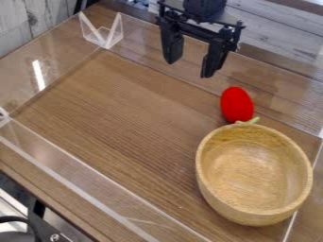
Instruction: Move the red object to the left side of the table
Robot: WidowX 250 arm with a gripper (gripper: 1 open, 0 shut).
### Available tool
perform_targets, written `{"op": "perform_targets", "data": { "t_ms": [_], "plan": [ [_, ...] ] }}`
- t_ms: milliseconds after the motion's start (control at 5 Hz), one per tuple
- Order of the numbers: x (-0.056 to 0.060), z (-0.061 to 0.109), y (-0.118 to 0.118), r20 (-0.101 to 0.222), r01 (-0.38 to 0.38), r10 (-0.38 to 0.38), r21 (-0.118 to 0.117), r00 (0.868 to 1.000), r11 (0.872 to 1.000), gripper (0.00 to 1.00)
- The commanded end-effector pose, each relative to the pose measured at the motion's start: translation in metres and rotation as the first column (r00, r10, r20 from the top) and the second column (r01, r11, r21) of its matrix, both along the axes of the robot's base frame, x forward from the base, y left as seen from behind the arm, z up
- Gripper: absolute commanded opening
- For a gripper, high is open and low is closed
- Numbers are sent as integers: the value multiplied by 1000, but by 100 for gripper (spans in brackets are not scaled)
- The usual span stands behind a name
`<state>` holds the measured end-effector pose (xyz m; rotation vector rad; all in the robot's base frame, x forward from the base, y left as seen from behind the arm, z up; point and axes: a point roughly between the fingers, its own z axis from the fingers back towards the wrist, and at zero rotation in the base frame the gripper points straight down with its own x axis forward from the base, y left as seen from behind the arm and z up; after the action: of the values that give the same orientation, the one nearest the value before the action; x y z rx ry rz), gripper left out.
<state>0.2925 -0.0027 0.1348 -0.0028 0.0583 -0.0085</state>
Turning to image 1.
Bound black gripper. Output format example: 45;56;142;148
157;0;245;78

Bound red plush strawberry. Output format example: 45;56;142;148
218;87;260;124

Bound clear acrylic barrier walls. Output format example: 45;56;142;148
0;7;323;242

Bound wooden bowl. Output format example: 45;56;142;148
196;124;312;227

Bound black metal table leg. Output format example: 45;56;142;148
28;199;72;242

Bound clear acrylic corner bracket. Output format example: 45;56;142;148
78;12;124;49

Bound black cable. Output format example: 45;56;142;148
0;216;30;242

